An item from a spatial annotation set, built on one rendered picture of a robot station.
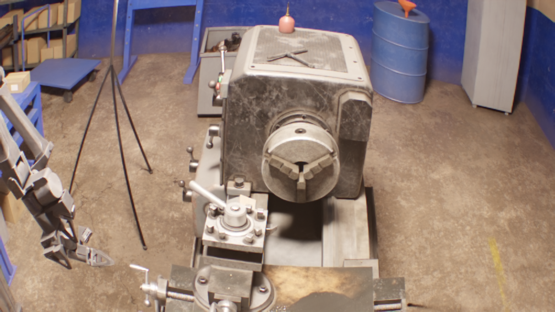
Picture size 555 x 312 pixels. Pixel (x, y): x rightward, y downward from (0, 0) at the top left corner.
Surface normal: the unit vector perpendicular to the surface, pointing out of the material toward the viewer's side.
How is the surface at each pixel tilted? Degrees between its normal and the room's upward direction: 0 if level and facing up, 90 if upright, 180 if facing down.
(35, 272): 0
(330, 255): 48
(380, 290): 0
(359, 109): 90
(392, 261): 0
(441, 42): 90
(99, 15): 90
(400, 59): 90
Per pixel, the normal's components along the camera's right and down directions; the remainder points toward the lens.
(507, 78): -0.04, 0.55
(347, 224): 0.07, -0.83
